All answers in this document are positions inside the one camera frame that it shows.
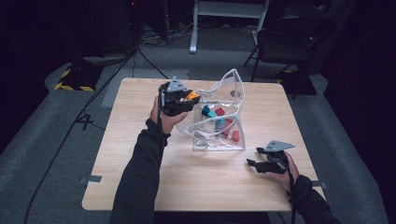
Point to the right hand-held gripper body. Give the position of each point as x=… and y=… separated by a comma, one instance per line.
x=275, y=165

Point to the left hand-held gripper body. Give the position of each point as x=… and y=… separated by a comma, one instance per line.
x=171, y=102

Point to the orange block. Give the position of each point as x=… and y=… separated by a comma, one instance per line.
x=192, y=96

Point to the dark blue block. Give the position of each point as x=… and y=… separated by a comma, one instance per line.
x=205, y=110

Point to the light teal block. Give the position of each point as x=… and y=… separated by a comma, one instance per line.
x=212, y=114

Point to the red block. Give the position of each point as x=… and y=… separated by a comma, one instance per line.
x=235, y=136
x=219, y=111

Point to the long dark teal block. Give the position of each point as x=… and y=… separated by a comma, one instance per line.
x=218, y=126

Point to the clear plastic bag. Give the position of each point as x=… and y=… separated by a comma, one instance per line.
x=205, y=137

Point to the small crimson block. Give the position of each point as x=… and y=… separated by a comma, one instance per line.
x=229, y=121

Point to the person's right hand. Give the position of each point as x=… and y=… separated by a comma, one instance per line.
x=289, y=179

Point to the person's left hand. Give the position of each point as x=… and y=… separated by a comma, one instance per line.
x=165, y=123

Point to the grey tape strip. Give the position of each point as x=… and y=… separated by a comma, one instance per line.
x=319, y=184
x=93, y=179

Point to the white metal stand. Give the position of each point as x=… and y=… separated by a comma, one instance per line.
x=193, y=31

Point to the black yellow striped base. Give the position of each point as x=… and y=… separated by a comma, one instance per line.
x=81, y=77
x=299, y=85

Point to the black equipment stand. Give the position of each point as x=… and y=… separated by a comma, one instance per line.
x=109, y=28

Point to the black chair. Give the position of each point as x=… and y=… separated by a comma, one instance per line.
x=280, y=46

